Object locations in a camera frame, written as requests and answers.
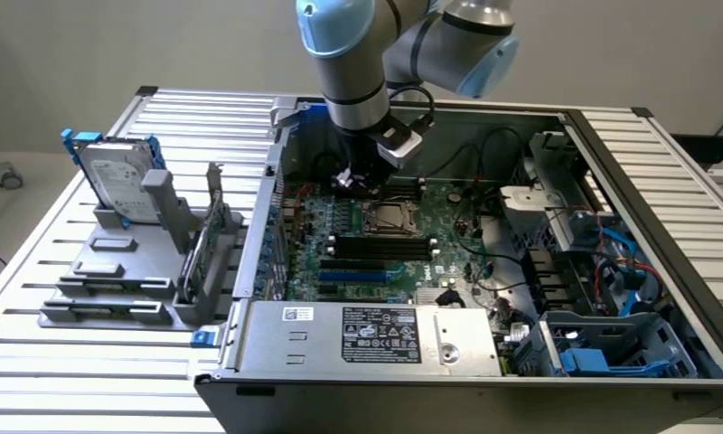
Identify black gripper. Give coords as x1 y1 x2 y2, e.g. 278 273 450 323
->
330 127 400 191

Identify metal CPU socket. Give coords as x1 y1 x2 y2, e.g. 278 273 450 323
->
360 200 425 239

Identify black RAM slot bank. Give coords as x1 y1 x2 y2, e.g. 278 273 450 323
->
328 233 440 261

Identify green motherboard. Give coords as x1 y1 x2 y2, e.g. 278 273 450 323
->
274 179 541 317

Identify black expansion slot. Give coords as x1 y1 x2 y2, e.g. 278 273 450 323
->
320 258 388 272

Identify blue expansion slot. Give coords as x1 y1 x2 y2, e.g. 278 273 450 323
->
318 269 386 283

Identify grey metal drive cage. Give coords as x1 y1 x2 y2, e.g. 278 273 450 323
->
498 130 616 254

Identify silver heatsink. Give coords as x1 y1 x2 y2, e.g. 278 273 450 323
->
413 287 465 307

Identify green graphics card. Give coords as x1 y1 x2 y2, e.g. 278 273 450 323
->
177 162 230 305

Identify silver power supply unit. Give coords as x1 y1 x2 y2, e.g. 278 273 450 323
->
233 299 506 378

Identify grey parts rack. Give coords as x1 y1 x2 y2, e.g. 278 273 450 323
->
37 162 248 332

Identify open grey PC case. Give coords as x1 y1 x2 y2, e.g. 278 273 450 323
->
192 95 723 434

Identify blue disk caddy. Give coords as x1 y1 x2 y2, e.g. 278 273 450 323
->
558 346 656 377

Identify grey metal disk bay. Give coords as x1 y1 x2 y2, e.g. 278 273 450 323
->
533 309 701 379

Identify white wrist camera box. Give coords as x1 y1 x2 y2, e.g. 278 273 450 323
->
372 127 425 170

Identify black camera cable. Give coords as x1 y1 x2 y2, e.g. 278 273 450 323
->
388 85 438 135

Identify black power wire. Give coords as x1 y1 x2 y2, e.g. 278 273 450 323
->
433 127 548 290

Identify red thin wire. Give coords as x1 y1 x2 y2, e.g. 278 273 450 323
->
546 208 668 301

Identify hard disk with blue bracket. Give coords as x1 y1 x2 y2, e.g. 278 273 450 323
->
60 128 169 227

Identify blue data wire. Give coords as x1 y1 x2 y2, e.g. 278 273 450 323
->
593 212 665 317

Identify aluminium frame black bracket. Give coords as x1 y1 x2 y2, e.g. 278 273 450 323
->
668 110 723 184

